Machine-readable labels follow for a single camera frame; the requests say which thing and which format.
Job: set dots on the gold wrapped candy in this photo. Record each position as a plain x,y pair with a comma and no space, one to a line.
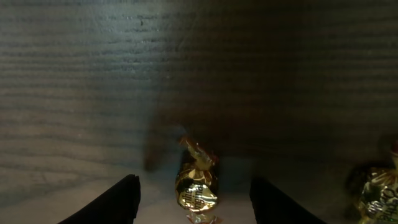
196,189
379,196

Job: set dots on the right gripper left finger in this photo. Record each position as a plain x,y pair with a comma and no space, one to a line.
119,205

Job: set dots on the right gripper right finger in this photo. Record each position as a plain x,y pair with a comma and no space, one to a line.
273,208

